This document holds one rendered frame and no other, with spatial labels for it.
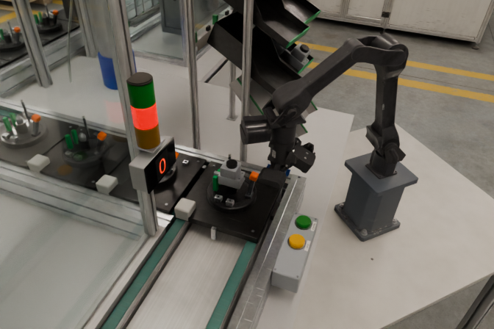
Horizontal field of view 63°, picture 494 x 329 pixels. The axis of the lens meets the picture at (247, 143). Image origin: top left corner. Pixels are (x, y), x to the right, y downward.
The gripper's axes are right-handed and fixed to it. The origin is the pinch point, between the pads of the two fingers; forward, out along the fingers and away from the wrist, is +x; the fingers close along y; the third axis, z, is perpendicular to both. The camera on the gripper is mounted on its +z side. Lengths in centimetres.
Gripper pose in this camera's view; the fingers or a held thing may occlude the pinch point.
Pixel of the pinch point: (278, 175)
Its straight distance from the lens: 105.1
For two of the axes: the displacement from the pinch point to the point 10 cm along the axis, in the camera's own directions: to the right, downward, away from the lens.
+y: 3.5, -5.6, 7.5
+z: 9.4, 2.3, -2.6
